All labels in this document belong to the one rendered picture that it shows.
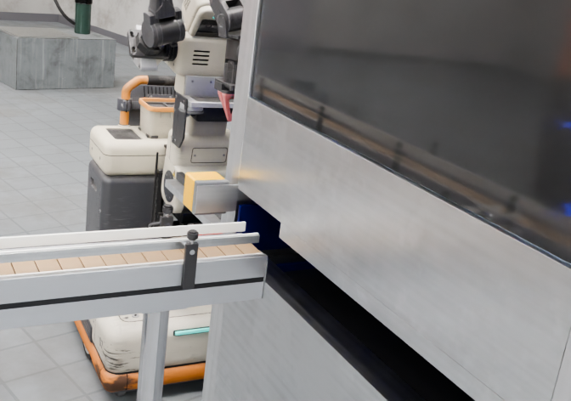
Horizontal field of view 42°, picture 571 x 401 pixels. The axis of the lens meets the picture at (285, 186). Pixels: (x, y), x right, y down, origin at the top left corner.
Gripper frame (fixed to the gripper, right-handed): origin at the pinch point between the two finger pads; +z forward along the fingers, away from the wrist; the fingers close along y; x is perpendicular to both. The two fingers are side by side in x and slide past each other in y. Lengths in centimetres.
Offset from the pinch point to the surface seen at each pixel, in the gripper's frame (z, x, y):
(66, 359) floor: 107, -20, -75
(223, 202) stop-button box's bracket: 10.4, -15.4, 33.2
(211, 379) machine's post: 55, -12, 29
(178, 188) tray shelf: 20.1, -10.0, -6.6
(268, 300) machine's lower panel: 24, -12, 52
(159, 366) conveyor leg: 39, -31, 45
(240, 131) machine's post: -4.4, -12.3, 31.4
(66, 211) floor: 103, 11, -222
